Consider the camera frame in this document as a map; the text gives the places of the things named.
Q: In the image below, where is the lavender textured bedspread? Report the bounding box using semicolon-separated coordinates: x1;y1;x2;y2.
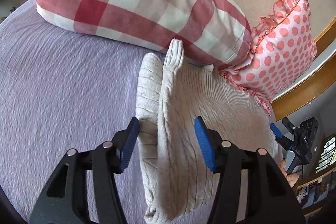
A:
0;0;276;224

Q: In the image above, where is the beige cable-knit sweater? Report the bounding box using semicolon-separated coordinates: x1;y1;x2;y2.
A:
135;39;282;223

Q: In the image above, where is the person's right hand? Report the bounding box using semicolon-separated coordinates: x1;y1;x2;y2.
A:
278;159;300;189

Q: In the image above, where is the wooden white headboard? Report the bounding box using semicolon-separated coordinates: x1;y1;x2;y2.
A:
272;20;335;121

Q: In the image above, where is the pink polka dot pillow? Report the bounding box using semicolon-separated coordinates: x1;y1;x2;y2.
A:
222;0;317;114

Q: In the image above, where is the red white checked pillow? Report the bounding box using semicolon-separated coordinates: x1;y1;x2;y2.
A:
35;0;251;69

